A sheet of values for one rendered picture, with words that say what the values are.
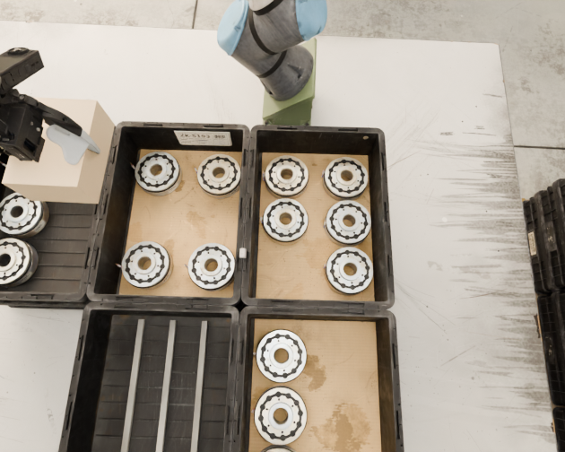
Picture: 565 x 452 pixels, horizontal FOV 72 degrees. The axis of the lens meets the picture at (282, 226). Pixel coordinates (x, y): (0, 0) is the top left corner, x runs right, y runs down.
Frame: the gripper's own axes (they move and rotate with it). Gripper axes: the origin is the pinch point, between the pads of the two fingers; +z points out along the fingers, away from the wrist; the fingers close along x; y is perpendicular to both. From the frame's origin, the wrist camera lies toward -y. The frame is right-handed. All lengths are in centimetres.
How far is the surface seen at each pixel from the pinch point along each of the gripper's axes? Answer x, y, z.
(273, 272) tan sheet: 36.8, 14.6, 27.0
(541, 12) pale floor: 174, -154, 111
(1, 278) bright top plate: -20.9, 19.6, 23.9
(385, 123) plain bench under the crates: 66, -33, 40
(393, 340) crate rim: 60, 28, 17
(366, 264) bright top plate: 57, 12, 24
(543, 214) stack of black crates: 139, -24, 83
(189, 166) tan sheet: 15.0, -10.3, 27.1
